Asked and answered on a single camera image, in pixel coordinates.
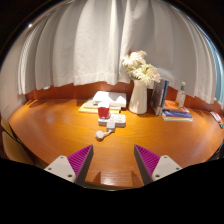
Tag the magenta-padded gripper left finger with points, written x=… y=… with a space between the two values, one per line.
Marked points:
x=63 y=166

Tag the blue flat book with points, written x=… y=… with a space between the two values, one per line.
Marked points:
x=176 y=115

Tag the white power strip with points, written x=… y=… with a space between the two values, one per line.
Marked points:
x=117 y=119

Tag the red and white charger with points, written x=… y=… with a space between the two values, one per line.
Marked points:
x=103 y=111

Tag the white book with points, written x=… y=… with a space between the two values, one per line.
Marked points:
x=111 y=98

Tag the yellow book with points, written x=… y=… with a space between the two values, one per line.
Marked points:
x=87 y=109

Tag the white ceramic vase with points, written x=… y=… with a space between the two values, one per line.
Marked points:
x=138 y=98

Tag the dark grey upright book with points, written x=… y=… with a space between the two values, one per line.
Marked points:
x=156 y=95

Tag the white flower bouquet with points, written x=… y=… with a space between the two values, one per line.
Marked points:
x=140 y=68

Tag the blue upright book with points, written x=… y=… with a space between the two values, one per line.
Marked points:
x=164 y=95

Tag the clear plastic bottle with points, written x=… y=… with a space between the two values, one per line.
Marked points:
x=181 y=96

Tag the black chair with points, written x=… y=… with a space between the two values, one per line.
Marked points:
x=221 y=151

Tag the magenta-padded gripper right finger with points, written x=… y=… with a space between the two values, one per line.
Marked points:
x=163 y=165

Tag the white curtain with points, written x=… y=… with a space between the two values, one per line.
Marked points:
x=86 y=43

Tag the tan wooden chair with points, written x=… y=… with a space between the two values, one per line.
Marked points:
x=15 y=150
x=6 y=126

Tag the orange flat book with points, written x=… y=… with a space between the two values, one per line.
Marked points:
x=171 y=105

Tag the red and white flat item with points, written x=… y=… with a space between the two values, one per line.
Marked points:
x=216 y=116

